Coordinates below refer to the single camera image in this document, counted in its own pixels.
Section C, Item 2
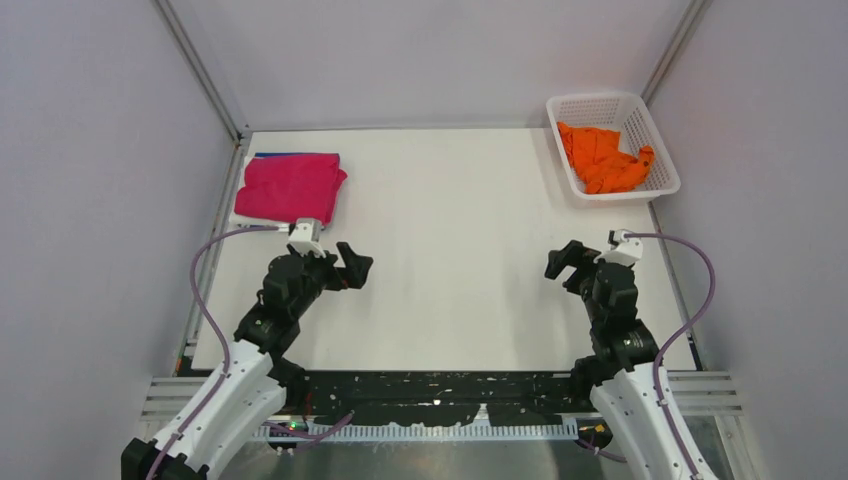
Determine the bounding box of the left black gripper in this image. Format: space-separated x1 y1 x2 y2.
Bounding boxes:
288 242 370 319

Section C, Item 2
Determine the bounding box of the orange t shirt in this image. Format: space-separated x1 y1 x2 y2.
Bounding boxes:
556 122 656 195

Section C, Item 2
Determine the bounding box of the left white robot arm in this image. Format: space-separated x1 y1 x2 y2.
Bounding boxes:
120 242 374 479

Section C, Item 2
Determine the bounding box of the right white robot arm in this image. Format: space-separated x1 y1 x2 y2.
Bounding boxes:
544 230 716 479

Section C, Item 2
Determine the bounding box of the folded pink t shirt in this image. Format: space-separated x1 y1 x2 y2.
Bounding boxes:
233 152 348 227

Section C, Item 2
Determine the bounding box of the white plastic basket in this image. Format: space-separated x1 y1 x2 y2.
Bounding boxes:
546 91 681 206

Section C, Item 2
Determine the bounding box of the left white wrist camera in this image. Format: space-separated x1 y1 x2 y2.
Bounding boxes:
288 218 326 258

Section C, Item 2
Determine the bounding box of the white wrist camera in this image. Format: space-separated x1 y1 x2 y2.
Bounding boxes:
288 218 326 258
594 229 643 268

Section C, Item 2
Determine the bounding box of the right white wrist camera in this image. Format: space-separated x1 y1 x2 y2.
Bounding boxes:
594 229 643 268

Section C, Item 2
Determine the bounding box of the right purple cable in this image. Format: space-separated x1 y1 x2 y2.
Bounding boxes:
576 231 717 480

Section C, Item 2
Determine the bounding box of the purple cable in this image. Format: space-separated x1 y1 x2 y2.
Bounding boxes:
144 225 356 480
576 231 717 480

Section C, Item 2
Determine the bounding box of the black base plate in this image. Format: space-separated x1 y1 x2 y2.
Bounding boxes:
277 370 597 427

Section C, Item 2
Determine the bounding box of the white slotted cable duct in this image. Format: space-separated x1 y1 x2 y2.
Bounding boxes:
254 422 581 443

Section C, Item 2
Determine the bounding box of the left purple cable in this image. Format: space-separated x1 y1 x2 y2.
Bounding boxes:
144 225 356 480

